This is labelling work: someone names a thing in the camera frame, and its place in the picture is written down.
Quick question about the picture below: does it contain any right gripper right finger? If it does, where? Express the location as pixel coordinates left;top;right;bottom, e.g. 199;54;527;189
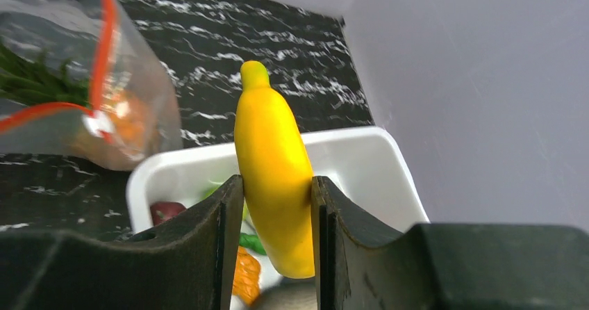
312;176;588;309

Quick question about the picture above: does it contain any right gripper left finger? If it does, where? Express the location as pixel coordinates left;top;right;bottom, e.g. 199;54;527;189
1;175;243;309

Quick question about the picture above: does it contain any white plastic bin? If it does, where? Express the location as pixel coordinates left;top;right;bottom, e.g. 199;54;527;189
127;127;428;293

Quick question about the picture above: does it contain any yellow toy banana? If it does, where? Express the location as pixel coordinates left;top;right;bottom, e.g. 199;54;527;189
234;60;315;279

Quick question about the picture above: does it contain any clear zip bag orange zipper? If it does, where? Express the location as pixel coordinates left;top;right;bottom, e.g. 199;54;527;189
1;0;182;170

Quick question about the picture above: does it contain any orange toy habanero pepper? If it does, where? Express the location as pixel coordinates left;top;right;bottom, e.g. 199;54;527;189
232;246;261;306

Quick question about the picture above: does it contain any dark red toy fruit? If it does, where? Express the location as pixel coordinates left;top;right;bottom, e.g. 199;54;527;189
150;202;186;226

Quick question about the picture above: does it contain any green toy bean pod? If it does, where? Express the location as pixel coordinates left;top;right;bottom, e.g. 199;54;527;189
201;183;267;256

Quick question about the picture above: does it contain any grey toy fish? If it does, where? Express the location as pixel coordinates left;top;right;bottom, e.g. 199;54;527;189
249;283;318;310

